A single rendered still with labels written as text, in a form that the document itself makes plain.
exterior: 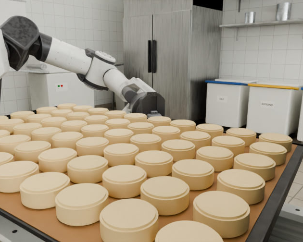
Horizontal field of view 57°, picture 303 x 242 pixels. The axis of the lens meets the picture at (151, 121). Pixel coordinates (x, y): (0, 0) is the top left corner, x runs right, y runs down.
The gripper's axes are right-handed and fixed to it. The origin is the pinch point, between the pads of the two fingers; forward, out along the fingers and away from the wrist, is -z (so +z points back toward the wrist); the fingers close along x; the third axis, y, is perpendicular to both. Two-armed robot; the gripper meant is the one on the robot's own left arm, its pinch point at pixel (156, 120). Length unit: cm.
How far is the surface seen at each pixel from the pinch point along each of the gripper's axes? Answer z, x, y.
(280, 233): -25.2, -14.2, 15.9
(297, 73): 284, -13, 257
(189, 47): 327, 23, 115
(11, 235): -24.0, -9.7, -25.8
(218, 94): 311, -43, 155
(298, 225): -26.9, -11.7, 17.7
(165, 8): 366, 79, 90
